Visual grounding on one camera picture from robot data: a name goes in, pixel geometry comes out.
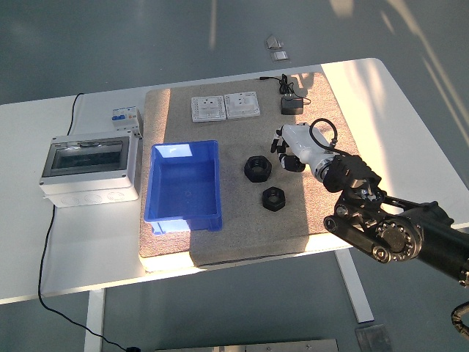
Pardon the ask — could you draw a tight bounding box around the white distribution box clear lid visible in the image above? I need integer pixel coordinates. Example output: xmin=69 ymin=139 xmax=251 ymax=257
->
xmin=39 ymin=131 xmax=142 ymax=208

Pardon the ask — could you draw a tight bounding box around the blue plastic bin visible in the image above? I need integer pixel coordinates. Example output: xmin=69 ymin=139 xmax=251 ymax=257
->
xmin=144 ymin=139 xmax=224 ymax=235

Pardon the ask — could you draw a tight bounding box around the black hex nut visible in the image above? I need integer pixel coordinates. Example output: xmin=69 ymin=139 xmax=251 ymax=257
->
xmin=261 ymin=186 xmax=288 ymax=212
xmin=243 ymin=155 xmax=273 ymax=183

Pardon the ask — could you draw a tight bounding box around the black power adapter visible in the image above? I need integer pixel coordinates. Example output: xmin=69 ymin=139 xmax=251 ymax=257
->
xmin=280 ymin=95 xmax=304 ymax=116

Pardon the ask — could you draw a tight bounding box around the white table leg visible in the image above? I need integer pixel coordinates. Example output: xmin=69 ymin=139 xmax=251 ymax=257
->
xmin=333 ymin=249 xmax=374 ymax=324
xmin=84 ymin=287 xmax=107 ymax=352

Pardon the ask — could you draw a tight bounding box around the white blue circuit breaker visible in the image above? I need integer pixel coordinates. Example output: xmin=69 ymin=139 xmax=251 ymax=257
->
xmin=108 ymin=105 xmax=144 ymax=139

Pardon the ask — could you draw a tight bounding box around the grey-brown mat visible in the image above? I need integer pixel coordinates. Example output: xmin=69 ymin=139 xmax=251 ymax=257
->
xmin=138 ymin=71 xmax=384 ymax=273

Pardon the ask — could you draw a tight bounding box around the long black power cable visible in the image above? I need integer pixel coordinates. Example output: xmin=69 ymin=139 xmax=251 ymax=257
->
xmin=37 ymin=92 xmax=128 ymax=349

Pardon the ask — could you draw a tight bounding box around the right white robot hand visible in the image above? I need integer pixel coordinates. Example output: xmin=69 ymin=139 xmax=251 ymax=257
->
xmin=270 ymin=123 xmax=335 ymax=172

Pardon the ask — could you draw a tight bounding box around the grey metal floor plate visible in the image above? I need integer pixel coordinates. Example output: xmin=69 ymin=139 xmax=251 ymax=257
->
xmin=354 ymin=324 xmax=393 ymax=352

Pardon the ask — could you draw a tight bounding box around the black adapter cord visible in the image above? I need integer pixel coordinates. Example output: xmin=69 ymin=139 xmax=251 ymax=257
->
xmin=259 ymin=74 xmax=312 ymax=107

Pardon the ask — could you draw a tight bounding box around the open metal floor socket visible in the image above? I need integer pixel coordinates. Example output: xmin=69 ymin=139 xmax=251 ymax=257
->
xmin=264 ymin=34 xmax=284 ymax=51

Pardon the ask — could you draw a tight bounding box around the white wall socket panel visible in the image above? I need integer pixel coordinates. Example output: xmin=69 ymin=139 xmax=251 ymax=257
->
xmin=223 ymin=91 xmax=262 ymax=120
xmin=191 ymin=95 xmax=226 ymax=123

